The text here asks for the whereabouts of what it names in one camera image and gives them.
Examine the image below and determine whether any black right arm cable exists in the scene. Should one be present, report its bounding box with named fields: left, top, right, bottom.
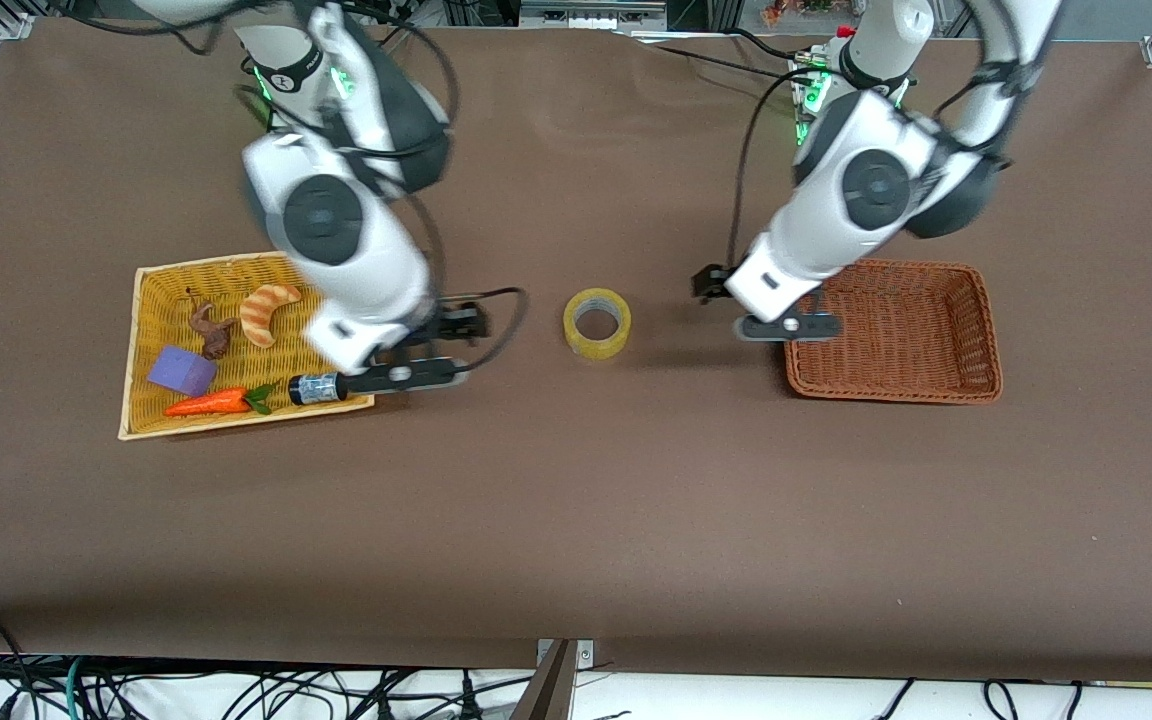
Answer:
left=236, top=0, right=529, bottom=373

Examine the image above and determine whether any yellow wicker basket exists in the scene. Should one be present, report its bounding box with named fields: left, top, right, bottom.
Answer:
left=117, top=247, right=378, bottom=441

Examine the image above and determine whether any brown toy figure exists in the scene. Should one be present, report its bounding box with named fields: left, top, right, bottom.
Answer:
left=188, top=300, right=237, bottom=361

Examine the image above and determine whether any orange toy carrot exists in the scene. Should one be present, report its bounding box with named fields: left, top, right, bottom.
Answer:
left=163, top=384, right=279, bottom=418

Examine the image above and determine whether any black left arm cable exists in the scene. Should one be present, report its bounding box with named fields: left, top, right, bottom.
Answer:
left=729, top=68, right=837, bottom=271

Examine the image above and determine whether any clear yellowish tape roll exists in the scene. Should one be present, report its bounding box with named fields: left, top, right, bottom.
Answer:
left=563, top=288, right=633, bottom=362

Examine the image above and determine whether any toy croissant bread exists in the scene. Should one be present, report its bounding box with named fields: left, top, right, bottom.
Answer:
left=240, top=284, right=304, bottom=349

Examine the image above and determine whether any grey background box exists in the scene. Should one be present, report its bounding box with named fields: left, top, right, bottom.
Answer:
left=519, top=0, right=667, bottom=29

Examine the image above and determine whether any purple foam block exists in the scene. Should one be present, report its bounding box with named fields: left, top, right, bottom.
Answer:
left=146, top=345, right=219, bottom=397

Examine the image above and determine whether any black table cable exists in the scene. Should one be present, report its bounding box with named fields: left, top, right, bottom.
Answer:
left=726, top=27, right=812, bottom=61
left=636, top=42, right=817, bottom=86

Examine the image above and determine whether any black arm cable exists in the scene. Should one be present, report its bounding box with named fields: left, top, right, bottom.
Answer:
left=236, top=0, right=529, bottom=373
left=729, top=68, right=837, bottom=271

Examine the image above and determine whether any brown wicker basket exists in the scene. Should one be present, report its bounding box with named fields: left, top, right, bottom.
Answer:
left=784, top=258, right=1004, bottom=405

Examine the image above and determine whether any metal table edge bracket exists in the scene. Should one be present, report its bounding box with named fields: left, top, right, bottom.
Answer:
left=536, top=638, right=597, bottom=720

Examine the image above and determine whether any small black bottle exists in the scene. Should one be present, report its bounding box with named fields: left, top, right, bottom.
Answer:
left=288, top=372, right=349, bottom=406

